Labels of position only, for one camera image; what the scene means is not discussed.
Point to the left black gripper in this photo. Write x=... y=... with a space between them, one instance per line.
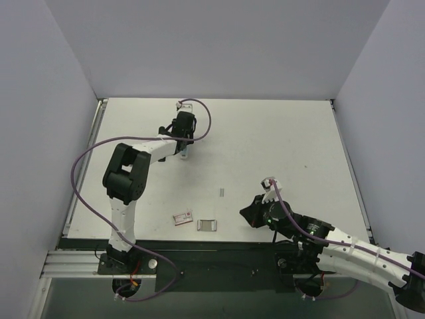
x=184 y=143

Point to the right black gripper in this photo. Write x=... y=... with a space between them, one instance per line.
x=257 y=212

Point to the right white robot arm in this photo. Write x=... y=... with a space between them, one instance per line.
x=330 y=249

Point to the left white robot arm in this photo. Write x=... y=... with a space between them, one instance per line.
x=126 y=176

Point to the red white staple box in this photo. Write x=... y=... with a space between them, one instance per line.
x=183 y=218

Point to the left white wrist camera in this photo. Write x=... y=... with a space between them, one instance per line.
x=184 y=107

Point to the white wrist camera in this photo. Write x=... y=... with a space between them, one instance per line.
x=184 y=107
x=272 y=189

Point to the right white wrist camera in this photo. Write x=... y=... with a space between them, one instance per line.
x=272 y=189

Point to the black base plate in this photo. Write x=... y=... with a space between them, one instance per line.
x=213 y=266

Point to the aluminium rail frame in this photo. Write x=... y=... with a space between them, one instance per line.
x=79 y=180

